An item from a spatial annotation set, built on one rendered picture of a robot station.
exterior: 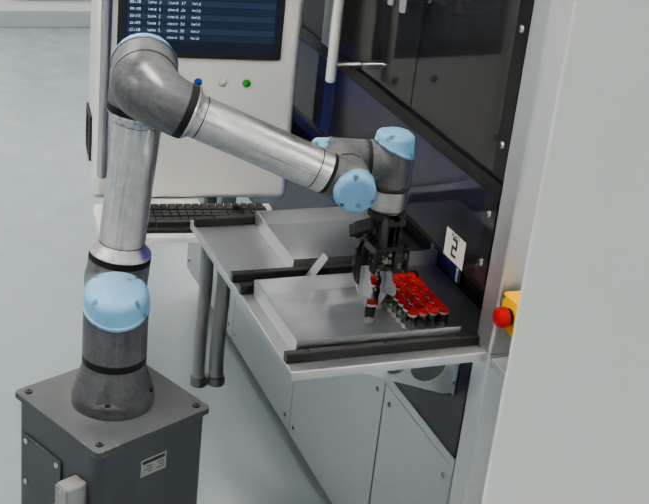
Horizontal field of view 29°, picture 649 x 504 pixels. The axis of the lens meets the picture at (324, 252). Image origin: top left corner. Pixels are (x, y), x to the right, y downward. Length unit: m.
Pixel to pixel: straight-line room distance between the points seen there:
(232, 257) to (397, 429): 0.55
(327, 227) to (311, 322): 0.48
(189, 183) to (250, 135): 1.09
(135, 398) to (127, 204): 0.35
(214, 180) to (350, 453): 0.77
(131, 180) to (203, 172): 0.93
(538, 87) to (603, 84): 1.65
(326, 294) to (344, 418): 0.65
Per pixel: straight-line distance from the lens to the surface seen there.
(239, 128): 2.11
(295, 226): 2.89
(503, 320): 2.32
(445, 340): 2.43
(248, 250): 2.75
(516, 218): 2.33
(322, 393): 3.29
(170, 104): 2.08
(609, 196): 0.59
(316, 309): 2.52
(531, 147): 2.28
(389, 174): 2.31
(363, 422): 3.05
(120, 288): 2.25
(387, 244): 2.37
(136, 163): 2.25
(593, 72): 0.60
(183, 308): 4.40
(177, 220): 3.00
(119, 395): 2.28
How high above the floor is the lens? 2.02
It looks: 24 degrees down
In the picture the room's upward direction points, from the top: 6 degrees clockwise
